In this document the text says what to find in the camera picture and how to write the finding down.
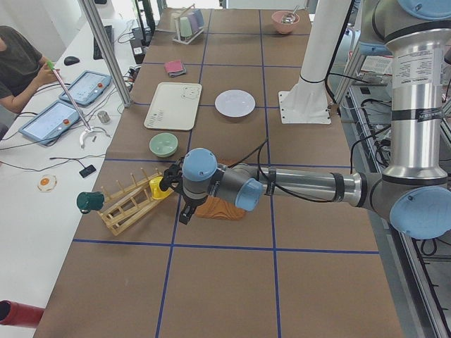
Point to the black computer mouse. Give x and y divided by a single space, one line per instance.
71 60

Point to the pink bowl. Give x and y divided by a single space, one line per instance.
283 27

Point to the white wire cup rack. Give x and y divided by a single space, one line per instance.
175 20

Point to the green bowl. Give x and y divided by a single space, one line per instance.
163 145

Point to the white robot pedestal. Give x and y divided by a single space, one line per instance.
307 101

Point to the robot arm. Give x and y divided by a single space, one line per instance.
411 193

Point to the small black device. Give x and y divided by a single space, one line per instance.
87 171

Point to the dark green mug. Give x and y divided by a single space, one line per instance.
90 201

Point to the blue plastic cup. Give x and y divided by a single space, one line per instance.
199 17

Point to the green plastic cup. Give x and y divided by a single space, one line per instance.
185 29

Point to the metal scoop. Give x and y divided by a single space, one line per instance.
290 17

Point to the small metal cylinder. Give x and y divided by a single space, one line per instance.
103 117

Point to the white plate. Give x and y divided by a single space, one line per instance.
235 103

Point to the yellow mug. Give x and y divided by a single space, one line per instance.
157 192

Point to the teach pendant tablet far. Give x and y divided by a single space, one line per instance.
88 87

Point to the purple plastic cup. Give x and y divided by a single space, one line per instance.
193 22

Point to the cream bear tray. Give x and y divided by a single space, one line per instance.
174 106

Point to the wooden cutting board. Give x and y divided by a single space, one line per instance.
216 208

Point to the fried egg toy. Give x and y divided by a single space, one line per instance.
47 183

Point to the teach pendant tablet near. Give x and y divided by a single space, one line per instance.
51 123

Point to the pink cloth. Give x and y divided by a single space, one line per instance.
175 68

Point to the red cylinder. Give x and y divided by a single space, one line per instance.
20 315

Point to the teach pendant tablet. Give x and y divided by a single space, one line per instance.
88 87
51 123

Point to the aluminium frame post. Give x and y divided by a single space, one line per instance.
93 18

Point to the wooden dish rack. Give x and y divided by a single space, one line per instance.
129 204

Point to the seated person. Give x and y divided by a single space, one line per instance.
24 70

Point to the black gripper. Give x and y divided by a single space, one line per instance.
190 203

